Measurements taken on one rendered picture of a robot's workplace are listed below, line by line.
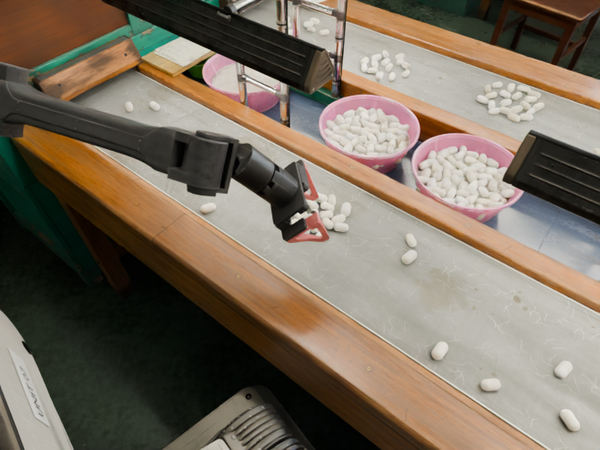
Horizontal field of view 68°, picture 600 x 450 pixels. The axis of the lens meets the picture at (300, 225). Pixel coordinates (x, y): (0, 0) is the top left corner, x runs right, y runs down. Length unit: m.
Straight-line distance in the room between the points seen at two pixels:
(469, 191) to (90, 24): 1.10
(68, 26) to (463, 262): 1.16
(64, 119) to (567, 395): 0.91
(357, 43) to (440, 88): 0.35
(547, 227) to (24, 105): 1.10
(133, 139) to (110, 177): 0.49
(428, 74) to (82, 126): 1.08
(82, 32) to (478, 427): 1.32
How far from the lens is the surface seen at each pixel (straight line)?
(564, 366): 0.92
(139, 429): 1.63
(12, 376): 0.36
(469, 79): 1.52
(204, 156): 0.61
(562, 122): 1.45
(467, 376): 0.86
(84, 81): 1.41
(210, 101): 1.32
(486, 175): 1.18
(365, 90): 1.36
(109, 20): 1.49
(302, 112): 1.40
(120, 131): 0.68
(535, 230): 1.20
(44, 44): 1.41
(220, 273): 0.89
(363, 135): 1.23
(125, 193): 1.09
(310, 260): 0.93
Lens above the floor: 1.50
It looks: 50 degrees down
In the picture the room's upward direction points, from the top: straight up
